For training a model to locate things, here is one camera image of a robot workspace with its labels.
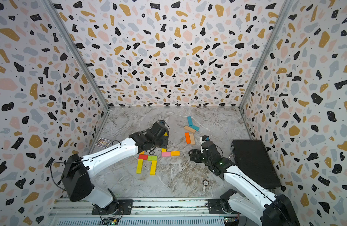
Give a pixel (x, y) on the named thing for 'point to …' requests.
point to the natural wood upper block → (189, 129)
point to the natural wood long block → (193, 142)
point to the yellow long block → (166, 134)
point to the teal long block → (190, 120)
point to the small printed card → (103, 142)
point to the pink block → (167, 154)
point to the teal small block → (195, 127)
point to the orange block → (187, 138)
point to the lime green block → (152, 157)
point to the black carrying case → (251, 157)
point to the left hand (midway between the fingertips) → (167, 138)
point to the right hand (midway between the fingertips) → (193, 152)
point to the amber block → (177, 153)
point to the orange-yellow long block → (142, 153)
